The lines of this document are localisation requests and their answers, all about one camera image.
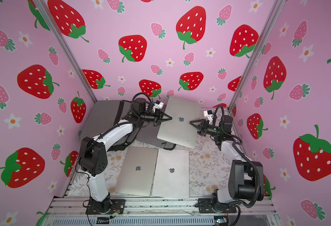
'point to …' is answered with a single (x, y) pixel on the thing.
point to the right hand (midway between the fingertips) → (189, 127)
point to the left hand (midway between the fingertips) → (172, 119)
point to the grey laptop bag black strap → (99, 115)
